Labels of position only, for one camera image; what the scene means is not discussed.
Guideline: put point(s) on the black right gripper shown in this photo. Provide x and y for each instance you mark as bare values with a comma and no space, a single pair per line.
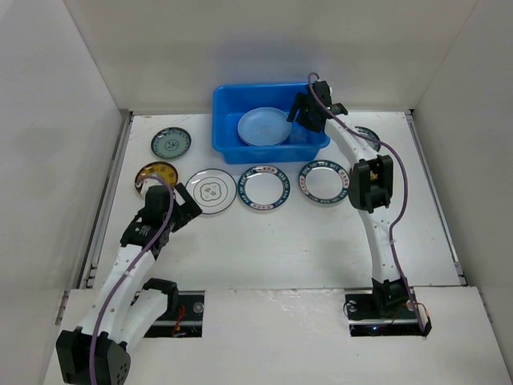
309,111

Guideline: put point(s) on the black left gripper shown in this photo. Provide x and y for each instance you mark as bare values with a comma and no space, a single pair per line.
187,210

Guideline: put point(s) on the white plate thin green rim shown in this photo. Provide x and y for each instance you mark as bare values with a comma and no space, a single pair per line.
213,189

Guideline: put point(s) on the light blue plastic plate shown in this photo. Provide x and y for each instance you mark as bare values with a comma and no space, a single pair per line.
264,126

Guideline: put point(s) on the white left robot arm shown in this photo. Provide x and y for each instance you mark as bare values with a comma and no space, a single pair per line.
98,350

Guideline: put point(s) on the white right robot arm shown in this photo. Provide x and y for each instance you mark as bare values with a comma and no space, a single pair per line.
371,185

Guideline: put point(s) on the yellow patterned plate left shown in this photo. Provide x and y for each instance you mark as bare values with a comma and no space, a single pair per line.
166,171

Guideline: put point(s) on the celadon blue pattern plate left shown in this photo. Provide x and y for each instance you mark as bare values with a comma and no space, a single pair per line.
171,143

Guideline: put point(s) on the celadon blue pattern plate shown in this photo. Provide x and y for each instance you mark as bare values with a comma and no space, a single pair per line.
370,136
171,143

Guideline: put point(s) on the green rim plate left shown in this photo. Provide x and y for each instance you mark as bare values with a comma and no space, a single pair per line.
263,187

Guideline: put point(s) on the green rim plate right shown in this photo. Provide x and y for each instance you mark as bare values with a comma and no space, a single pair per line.
324,182

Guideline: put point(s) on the celadon blue pattern plate right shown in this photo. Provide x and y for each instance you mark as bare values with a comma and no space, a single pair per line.
370,136

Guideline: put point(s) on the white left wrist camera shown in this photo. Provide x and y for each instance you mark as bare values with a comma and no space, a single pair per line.
142,186

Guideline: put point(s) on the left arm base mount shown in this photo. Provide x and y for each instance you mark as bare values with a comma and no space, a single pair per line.
183,317

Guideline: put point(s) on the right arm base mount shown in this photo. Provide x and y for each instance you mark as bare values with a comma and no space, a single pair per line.
366,320

